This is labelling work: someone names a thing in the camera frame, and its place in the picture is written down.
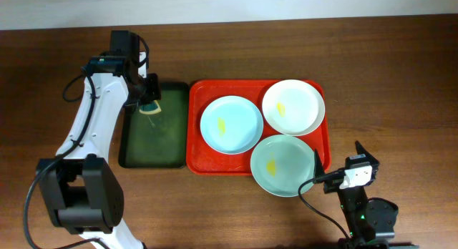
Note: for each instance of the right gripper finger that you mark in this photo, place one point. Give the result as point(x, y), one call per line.
point(318, 167)
point(362, 151)

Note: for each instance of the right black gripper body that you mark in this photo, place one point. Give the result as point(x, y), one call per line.
point(350, 196)

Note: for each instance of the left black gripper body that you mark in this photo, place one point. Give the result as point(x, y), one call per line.
point(152, 89)

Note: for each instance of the mint green plate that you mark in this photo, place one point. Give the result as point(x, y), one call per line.
point(280, 164)

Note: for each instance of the green and yellow sponge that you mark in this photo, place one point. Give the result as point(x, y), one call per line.
point(152, 108)

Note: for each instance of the light blue plate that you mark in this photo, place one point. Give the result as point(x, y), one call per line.
point(231, 125)

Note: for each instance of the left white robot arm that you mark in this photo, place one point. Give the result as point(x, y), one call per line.
point(81, 193)

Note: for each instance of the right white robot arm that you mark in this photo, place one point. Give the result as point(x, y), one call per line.
point(370, 220)

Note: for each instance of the dark green plastic tray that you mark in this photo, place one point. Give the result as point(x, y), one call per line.
point(157, 140)

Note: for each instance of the white plate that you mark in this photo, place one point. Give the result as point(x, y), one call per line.
point(293, 107)

